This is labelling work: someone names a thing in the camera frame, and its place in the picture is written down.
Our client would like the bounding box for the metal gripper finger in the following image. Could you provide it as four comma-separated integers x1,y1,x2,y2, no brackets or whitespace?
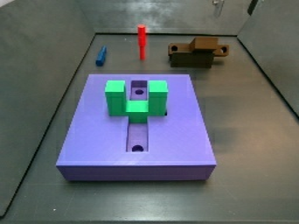
246,0,258,16
212,0,225,18

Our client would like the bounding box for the brown T-shaped block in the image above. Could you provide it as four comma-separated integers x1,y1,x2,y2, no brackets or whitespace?
168,37,229,57

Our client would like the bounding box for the black angle fixture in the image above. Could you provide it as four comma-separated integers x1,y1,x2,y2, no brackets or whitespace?
169,52,213,68

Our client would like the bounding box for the red peg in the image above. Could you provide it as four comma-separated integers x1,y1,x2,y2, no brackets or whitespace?
137,24,145,60

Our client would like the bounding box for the blue peg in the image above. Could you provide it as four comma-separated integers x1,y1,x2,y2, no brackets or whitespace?
95,45,106,67

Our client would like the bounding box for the green U-shaped block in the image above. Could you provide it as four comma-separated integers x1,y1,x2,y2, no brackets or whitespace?
105,80,168,123

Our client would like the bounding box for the purple base block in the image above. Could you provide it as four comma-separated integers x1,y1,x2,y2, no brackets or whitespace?
55,74,216,181

